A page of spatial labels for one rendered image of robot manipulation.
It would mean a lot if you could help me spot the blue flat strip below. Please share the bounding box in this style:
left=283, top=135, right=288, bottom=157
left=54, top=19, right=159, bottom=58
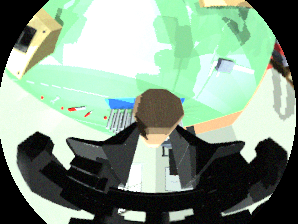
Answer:
left=105, top=97, right=184, bottom=109

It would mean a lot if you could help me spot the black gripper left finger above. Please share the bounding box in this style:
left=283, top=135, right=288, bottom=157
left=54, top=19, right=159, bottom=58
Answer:
left=65, top=123, right=140, bottom=189

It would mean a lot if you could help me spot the metal hook tool with tan handle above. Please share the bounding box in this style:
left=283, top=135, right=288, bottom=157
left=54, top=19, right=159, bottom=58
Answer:
left=133, top=88, right=185, bottom=148

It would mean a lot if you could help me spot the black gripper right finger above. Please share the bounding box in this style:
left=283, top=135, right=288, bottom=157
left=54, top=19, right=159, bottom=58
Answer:
left=169, top=124, right=245, bottom=189

